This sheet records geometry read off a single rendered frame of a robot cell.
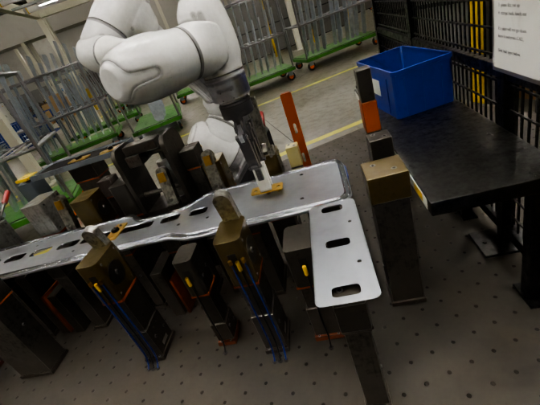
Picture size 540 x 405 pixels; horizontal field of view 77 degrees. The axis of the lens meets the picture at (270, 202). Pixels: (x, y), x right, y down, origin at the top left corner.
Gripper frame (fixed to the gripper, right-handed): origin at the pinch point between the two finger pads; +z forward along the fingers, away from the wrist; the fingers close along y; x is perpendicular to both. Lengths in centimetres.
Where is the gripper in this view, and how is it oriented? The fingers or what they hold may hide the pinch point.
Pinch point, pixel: (262, 176)
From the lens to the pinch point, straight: 86.2
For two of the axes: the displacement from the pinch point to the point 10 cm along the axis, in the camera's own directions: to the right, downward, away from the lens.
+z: 3.1, 8.3, 4.6
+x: 9.5, -2.4, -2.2
